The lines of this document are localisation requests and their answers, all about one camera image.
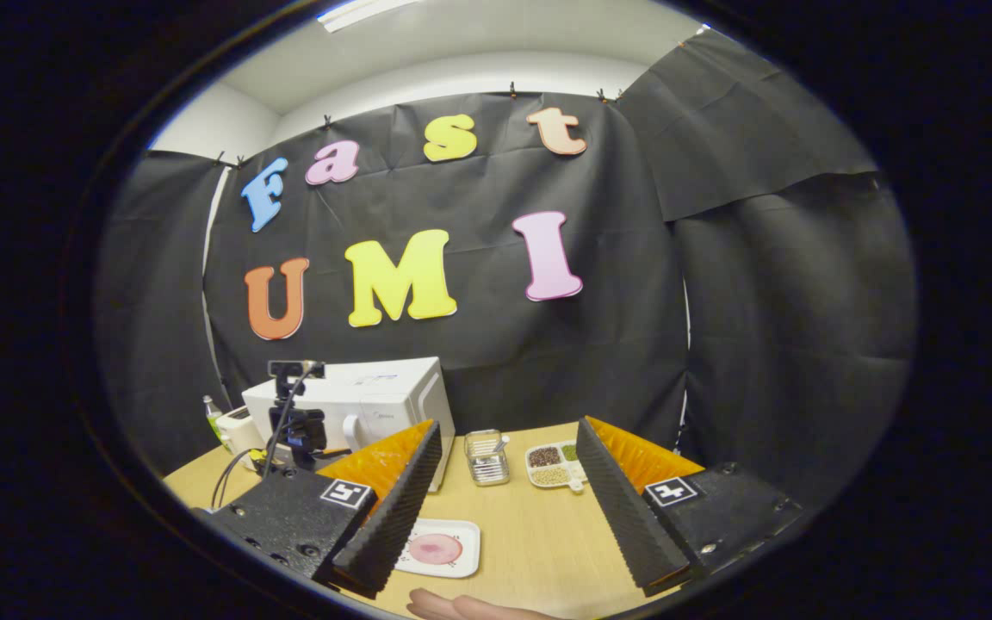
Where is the metal wire basket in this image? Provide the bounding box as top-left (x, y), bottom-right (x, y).
top-left (464, 429), bottom-right (512, 487)

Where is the white toaster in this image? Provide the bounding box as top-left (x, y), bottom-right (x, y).
top-left (216, 406), bottom-right (266, 455)

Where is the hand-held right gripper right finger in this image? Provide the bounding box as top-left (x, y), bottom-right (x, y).
top-left (575, 417), bottom-right (807, 598)

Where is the pink ham slice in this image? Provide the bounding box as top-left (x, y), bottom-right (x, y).
top-left (410, 534), bottom-right (464, 567)

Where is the white microwave oven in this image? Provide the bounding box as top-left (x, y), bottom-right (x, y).
top-left (242, 357), bottom-right (456, 493)

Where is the white divided plate with beans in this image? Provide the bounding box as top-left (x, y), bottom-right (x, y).
top-left (525, 440), bottom-right (588, 493)

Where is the black cable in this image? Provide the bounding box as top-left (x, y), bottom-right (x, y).
top-left (210, 366), bottom-right (325, 511)

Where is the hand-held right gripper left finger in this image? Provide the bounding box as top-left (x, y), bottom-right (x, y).
top-left (201, 419), bottom-right (443, 600)

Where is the long ceiling light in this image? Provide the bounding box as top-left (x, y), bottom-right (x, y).
top-left (318, 0), bottom-right (421, 34)

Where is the white square plate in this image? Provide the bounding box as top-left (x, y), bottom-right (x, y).
top-left (393, 518), bottom-right (481, 580)

